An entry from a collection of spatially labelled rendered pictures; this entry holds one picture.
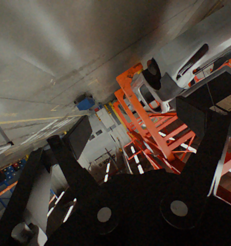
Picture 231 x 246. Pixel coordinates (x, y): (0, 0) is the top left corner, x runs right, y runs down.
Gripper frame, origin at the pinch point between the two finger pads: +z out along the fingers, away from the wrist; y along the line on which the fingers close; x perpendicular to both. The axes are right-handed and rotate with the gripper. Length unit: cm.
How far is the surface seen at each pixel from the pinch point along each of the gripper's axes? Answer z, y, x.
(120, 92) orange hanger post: 479, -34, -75
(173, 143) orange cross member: 258, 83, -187
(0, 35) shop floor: 115, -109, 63
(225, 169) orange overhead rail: 186, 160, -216
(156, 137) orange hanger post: 257, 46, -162
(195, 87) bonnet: 284, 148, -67
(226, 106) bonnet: 231, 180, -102
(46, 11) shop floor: 134, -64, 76
